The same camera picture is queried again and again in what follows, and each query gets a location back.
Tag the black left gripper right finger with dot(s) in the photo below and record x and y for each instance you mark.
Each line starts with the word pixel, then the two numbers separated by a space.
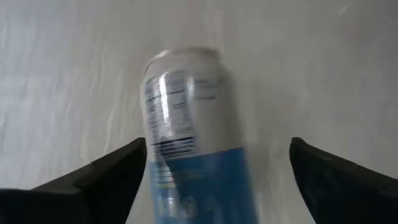
pixel 348 196

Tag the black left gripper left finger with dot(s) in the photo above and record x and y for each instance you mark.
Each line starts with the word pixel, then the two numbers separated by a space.
pixel 77 199

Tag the blue lemon Spindrift can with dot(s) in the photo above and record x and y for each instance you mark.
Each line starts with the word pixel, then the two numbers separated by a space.
pixel 199 174

